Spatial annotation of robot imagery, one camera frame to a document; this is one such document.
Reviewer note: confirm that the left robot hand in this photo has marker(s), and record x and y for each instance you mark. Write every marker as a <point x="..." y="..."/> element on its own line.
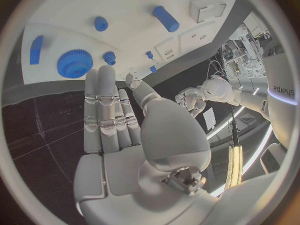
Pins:
<point x="191" y="100"/>

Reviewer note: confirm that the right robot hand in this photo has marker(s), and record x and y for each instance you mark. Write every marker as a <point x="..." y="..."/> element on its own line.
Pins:
<point x="164" y="135"/>

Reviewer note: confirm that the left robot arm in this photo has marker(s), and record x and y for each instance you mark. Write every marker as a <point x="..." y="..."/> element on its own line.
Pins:
<point x="229" y="95"/>

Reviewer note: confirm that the white task board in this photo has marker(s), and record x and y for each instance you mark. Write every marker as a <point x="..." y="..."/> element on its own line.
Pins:
<point x="131" y="28"/>

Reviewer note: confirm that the small blue peg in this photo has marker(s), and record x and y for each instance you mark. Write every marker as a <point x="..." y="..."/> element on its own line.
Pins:
<point x="153" y="69"/>

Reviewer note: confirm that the small blue plug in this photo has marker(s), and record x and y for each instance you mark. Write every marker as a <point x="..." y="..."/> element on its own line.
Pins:
<point x="149" y="55"/>

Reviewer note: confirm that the long blue cylinder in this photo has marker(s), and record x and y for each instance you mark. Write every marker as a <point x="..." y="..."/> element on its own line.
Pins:
<point x="166" y="18"/>

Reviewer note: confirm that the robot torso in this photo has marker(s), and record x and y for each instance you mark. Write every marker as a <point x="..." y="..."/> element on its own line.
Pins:
<point x="280" y="97"/>

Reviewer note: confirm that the small blue gear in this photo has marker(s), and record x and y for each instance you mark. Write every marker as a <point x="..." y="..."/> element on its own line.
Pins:
<point x="109" y="58"/>

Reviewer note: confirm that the large blue gear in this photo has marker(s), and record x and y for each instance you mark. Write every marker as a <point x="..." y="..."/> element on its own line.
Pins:
<point x="74" y="63"/>

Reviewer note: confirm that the short blue cylinder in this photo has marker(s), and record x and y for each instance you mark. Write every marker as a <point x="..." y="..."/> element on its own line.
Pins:
<point x="101" y="24"/>

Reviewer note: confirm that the blue rectangular block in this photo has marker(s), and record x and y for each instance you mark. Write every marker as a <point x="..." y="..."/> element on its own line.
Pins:
<point x="36" y="50"/>

